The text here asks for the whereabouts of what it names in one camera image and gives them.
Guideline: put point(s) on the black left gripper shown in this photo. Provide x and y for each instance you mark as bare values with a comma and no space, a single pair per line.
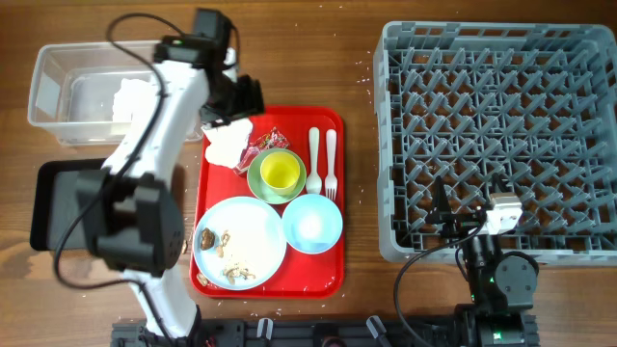
252,103

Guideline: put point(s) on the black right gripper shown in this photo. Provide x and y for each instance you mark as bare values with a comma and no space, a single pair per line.
441,212

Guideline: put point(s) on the white paper napkin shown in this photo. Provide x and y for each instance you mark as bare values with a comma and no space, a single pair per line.
135,100
227,143

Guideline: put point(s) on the red candy wrapper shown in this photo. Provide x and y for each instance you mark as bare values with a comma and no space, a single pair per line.
272,139

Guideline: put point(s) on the green plastic saucer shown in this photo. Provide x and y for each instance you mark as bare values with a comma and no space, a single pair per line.
259,188

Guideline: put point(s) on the yellow plastic cup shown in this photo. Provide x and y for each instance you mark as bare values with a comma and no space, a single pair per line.
280,171

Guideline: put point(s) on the white plastic spoon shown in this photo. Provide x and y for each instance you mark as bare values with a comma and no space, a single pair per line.
314,181

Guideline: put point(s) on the white plastic fork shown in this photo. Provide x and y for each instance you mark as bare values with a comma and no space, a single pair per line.
331,180

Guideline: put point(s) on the brown food scrap chunk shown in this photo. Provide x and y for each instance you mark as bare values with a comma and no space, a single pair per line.
208,239

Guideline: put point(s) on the light blue dinner plate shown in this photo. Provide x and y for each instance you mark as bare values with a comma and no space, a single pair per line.
249,214

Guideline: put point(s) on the light blue bowl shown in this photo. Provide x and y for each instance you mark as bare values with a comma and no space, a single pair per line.
312,224

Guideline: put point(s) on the pile of rice grains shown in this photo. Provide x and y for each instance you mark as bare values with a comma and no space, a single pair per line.
246,251

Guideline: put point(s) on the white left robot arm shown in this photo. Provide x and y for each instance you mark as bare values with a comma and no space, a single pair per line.
127,210

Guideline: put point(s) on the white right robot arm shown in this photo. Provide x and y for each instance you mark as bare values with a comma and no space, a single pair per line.
501,284

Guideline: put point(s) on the grey plastic dishwasher rack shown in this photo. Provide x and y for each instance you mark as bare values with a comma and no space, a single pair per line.
532,103

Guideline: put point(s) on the clear plastic waste bin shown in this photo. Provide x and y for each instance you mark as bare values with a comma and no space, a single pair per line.
74,88

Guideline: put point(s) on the black flat waste tray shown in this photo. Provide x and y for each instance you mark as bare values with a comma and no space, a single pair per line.
56,204

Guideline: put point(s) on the red plastic serving tray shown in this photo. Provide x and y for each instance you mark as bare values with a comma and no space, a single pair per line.
304,276

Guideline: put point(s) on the nut piece on tray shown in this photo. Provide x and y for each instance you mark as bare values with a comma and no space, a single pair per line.
202,279

